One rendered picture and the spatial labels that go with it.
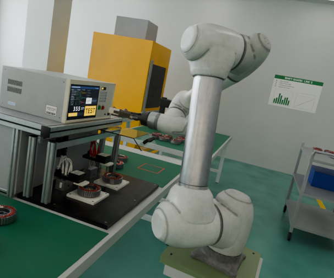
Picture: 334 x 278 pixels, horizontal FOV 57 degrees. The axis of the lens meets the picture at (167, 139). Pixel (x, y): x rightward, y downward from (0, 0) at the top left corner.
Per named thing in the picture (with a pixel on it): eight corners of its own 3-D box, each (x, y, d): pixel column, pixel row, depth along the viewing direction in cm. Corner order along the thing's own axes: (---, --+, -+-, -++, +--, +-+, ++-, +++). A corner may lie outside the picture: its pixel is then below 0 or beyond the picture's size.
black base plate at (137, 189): (158, 188, 188) (159, 184, 188) (107, 230, 128) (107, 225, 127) (91, 167, 201) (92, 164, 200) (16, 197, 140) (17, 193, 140)
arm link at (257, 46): (239, 60, 125) (213, 52, 118) (273, 30, 111) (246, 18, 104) (247, 87, 119) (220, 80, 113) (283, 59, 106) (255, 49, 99)
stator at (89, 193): (104, 193, 156) (105, 186, 155) (92, 200, 145) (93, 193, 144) (85, 187, 159) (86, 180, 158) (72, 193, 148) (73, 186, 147)
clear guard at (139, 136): (156, 144, 186) (158, 135, 185) (141, 151, 163) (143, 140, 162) (109, 132, 195) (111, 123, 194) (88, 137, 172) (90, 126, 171)
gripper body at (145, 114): (145, 127, 156) (128, 123, 158) (151, 126, 164) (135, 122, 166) (147, 112, 154) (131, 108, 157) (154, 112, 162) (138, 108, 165)
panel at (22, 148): (93, 164, 201) (100, 119, 196) (15, 193, 139) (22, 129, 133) (91, 164, 202) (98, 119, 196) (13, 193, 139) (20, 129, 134)
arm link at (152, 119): (161, 129, 163) (150, 127, 164) (164, 112, 161) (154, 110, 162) (155, 131, 154) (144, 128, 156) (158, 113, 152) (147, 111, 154)
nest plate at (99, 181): (129, 183, 180) (129, 181, 180) (117, 190, 166) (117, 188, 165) (106, 176, 184) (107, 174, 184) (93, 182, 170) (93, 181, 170)
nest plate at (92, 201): (108, 195, 157) (109, 193, 157) (93, 205, 143) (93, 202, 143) (84, 187, 161) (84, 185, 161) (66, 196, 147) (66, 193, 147)
